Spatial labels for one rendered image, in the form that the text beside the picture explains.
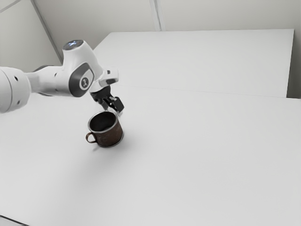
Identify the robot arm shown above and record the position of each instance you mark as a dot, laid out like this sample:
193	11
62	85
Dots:
47	80

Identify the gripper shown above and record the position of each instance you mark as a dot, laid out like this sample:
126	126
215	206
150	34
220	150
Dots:
101	94

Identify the rusty brown metal mug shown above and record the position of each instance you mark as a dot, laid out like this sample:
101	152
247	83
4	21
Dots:
107	131

